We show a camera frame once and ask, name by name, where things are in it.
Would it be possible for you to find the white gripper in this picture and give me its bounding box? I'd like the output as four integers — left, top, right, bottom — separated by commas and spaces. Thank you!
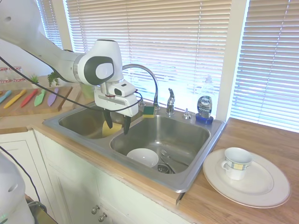
94, 80, 139, 136

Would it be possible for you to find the white kitchen cabinet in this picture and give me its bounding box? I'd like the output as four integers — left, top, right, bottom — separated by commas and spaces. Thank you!
0, 126, 187, 224

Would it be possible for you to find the long black cable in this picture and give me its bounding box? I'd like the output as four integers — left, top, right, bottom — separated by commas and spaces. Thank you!
0, 56, 143, 112

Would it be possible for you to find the white patterned cup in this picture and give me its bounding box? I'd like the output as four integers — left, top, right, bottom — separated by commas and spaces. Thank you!
220, 147, 254, 181

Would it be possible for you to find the white window frame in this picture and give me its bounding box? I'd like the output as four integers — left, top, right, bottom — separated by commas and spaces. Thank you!
35, 0, 299, 140

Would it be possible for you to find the glass jar with red lid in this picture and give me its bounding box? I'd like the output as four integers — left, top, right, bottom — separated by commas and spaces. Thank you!
12, 66, 23, 84
0, 67, 9, 84

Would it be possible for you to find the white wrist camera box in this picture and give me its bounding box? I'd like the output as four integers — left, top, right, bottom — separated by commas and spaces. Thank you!
113, 82, 137, 97

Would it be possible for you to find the metal sink drain strainer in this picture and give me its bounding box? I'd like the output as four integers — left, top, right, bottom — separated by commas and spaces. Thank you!
157, 164, 176, 175

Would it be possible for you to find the red knife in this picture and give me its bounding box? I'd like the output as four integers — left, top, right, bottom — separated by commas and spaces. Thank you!
20, 89, 39, 108

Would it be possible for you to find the white bowl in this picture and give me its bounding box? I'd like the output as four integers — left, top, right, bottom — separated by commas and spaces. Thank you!
126, 147, 160, 168

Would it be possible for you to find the green knife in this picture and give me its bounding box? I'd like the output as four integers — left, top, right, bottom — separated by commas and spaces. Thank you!
34, 89, 48, 107

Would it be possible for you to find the yellow knife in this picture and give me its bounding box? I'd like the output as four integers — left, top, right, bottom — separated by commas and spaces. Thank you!
3, 89, 27, 109

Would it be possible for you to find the white dinner plate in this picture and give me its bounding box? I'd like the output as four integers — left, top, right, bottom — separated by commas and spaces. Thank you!
202, 148, 291, 209

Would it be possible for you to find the chrome faucet handle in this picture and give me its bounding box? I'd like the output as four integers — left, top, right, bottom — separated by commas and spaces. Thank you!
166, 88, 176, 115

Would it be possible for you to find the clear plastic bottle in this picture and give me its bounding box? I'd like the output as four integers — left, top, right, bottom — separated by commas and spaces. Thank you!
200, 74, 220, 99

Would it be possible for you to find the green and yellow sponge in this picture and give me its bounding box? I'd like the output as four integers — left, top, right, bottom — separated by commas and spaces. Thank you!
142, 105, 156, 119

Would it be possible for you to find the wooden cutting board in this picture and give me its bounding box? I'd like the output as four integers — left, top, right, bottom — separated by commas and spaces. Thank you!
0, 85, 74, 118

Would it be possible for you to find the purple knife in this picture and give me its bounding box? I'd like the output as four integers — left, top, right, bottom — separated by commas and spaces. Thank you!
47, 87, 59, 105

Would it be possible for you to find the small potted plant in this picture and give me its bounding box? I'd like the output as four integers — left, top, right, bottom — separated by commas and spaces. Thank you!
47, 71, 60, 88
29, 73, 40, 90

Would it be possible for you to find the stainless steel double sink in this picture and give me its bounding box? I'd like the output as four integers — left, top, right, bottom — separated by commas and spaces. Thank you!
42, 102, 227, 194

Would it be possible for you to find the teal knife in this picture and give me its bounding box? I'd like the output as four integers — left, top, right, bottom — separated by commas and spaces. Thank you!
0, 90, 13, 105

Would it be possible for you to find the narrow white window blind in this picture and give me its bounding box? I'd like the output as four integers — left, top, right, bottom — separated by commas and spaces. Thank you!
41, 0, 64, 50

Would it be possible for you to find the blue Dawn dish soap bottle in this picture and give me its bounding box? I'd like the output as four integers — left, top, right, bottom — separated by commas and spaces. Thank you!
195, 94, 214, 126

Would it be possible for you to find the wide white window blind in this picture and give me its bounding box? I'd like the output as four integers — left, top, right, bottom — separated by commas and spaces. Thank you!
66, 0, 232, 113

